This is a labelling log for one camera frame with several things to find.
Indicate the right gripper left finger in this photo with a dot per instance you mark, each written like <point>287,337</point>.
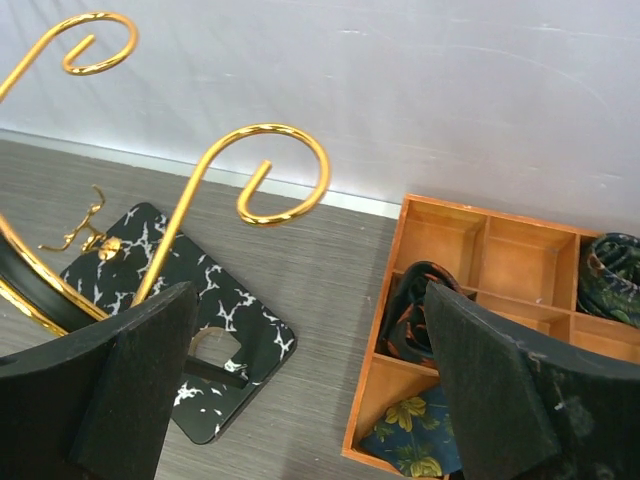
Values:
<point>96,403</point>

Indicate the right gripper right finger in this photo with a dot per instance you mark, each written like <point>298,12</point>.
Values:
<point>524,405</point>

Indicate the blue yellow floral tie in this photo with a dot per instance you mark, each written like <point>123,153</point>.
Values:
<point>415,436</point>

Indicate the wooden compartment tray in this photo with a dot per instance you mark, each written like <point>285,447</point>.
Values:
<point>523,269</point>

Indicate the black orange rolled tie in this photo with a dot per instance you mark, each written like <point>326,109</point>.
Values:
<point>403,334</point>

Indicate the dark green floral tie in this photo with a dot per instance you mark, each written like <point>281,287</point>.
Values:
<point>608,278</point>

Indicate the gold wire wine glass rack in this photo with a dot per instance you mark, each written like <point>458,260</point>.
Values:
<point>146,252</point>

